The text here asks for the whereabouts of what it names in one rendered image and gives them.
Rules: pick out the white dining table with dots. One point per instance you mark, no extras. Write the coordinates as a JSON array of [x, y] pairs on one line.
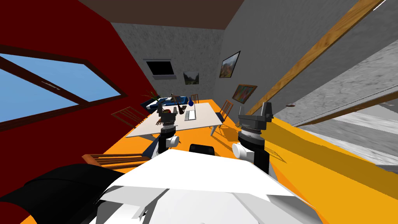
[[203, 119]]

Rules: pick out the grey framed dark window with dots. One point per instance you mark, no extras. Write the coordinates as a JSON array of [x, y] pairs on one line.
[[160, 68]]

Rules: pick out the wood framed colourful picture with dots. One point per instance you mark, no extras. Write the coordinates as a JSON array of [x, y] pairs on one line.
[[244, 93]]

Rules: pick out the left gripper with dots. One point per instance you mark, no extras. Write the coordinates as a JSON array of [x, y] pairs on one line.
[[168, 118]]

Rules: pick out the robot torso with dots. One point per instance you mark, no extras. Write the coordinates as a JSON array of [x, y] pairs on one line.
[[199, 186]]

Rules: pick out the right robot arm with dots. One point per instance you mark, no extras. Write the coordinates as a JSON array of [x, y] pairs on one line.
[[252, 146]]

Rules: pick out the small landscape picture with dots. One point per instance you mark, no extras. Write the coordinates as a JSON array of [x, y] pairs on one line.
[[191, 78]]

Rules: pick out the blue sofa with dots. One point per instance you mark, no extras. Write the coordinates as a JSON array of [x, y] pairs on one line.
[[153, 105]]

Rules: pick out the black framed landscape picture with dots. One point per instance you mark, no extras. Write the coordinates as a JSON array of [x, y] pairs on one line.
[[230, 64]]

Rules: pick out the brown wooden chair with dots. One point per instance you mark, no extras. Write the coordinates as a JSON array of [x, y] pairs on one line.
[[115, 160], [129, 115], [195, 98], [226, 109]]

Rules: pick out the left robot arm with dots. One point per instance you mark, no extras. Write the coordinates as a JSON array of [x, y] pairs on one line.
[[62, 189]]

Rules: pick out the grey marbled door leaf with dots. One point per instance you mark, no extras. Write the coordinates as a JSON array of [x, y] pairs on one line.
[[342, 90]]

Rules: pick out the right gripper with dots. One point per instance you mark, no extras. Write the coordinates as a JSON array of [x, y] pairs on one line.
[[255, 122]]

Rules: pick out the brown framed window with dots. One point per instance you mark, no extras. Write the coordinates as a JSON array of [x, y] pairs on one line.
[[40, 90]]

